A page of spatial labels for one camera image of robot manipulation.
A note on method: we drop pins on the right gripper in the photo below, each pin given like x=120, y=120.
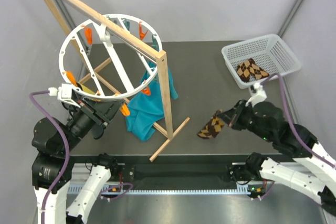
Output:
x=231, y=116

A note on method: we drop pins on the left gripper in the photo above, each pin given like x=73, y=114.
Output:
x=107, y=108

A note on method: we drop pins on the orange clothespin front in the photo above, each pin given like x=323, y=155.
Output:
x=124, y=110

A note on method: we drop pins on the orange clothespin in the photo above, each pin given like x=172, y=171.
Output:
x=146, y=91
x=142, y=33
x=71, y=78
x=124, y=110
x=88, y=35

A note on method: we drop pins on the brown argyle sock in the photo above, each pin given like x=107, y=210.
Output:
x=213, y=127
x=248, y=69

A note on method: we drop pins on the white round clip hanger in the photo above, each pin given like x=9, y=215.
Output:
x=113, y=58

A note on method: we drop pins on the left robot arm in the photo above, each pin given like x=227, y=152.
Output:
x=52, y=168

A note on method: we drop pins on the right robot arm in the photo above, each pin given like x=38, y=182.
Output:
x=292, y=140

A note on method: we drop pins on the black and yellow sock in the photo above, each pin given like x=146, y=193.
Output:
x=84, y=87

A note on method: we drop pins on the teal cloth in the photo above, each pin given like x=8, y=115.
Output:
x=145, y=110

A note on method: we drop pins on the white plastic basket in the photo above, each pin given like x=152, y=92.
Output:
x=269, y=52

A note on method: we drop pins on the orange clothespin top left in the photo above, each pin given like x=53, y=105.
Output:
x=88, y=35

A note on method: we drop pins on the orange clothespin top right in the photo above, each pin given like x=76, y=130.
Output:
x=142, y=33

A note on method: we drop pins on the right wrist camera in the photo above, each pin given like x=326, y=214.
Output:
x=257, y=94

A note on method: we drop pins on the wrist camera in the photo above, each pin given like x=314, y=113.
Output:
x=257, y=94
x=64, y=94

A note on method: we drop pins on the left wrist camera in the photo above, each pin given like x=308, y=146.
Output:
x=64, y=94

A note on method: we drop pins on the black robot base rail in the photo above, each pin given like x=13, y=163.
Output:
x=182, y=172

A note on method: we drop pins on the wooden drying rack frame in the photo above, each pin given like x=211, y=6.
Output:
x=115, y=25

